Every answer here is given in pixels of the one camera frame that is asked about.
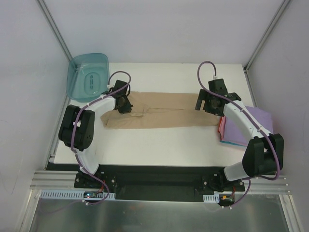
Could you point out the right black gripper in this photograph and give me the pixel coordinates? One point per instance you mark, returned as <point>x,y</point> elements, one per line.
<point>206,102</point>

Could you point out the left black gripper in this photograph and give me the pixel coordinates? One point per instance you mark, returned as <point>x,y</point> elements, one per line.
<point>126,107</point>

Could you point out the beige t shirt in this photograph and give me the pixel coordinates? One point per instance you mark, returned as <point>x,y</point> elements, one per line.
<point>152,110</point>

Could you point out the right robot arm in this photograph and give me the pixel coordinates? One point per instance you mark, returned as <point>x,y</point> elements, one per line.
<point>264,151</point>

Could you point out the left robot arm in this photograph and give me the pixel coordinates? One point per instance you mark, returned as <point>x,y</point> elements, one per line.
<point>79,128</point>

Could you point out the pink folded t shirt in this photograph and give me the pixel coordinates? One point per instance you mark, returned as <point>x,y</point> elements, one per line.
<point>221,128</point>

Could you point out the teal plastic basin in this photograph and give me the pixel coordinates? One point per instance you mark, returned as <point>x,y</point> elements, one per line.
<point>87,77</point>

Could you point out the purple folded t shirt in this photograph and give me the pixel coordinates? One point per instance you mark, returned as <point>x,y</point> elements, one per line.
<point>241,126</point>

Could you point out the teal folded t shirt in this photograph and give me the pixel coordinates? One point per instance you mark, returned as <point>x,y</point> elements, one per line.
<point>230,143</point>

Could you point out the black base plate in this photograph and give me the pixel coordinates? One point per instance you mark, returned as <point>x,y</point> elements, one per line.
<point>154,183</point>

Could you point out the right aluminium frame post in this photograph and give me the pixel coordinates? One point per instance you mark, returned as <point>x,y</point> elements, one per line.
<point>267,33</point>

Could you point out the aluminium frame post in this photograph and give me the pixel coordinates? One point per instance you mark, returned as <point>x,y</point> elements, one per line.
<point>267,33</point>
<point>54,28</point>

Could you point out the right white cable duct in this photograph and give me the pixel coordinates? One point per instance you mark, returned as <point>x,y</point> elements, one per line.
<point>215,198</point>

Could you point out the white cable duct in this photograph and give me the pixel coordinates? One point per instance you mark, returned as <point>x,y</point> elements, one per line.
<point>76,195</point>
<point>215,198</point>

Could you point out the left aluminium frame post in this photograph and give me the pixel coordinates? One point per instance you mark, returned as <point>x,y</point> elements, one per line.
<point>54,28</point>

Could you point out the left white cable duct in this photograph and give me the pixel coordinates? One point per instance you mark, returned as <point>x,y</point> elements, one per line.
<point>76,195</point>

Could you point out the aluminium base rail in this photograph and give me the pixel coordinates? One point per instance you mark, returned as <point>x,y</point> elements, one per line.
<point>67,179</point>

